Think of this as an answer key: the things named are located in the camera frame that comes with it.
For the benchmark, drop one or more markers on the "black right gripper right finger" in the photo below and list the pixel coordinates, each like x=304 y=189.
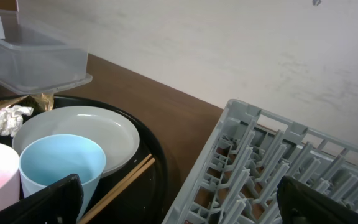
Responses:
x=298 y=203

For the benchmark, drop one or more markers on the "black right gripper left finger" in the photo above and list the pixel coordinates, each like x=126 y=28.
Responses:
x=59 y=202

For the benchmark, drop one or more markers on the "wooden chopstick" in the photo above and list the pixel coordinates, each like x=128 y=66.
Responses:
x=126 y=186
x=120 y=183

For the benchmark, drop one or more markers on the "light blue cup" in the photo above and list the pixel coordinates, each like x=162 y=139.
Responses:
x=49 y=159

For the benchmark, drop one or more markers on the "grey plate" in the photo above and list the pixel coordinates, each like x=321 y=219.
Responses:
x=114 y=133

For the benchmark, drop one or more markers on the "white tissue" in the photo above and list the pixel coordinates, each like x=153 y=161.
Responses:
x=11 y=119

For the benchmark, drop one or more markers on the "gold foil wrapper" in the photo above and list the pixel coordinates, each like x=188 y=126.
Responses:
x=40 y=102

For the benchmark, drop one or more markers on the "grey dishwasher rack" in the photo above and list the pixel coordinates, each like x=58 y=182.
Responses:
x=236 y=175

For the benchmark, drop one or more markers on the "round black tray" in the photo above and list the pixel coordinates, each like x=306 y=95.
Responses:
x=142 y=201

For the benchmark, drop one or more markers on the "clear plastic bin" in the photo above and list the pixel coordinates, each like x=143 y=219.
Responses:
x=35 y=58

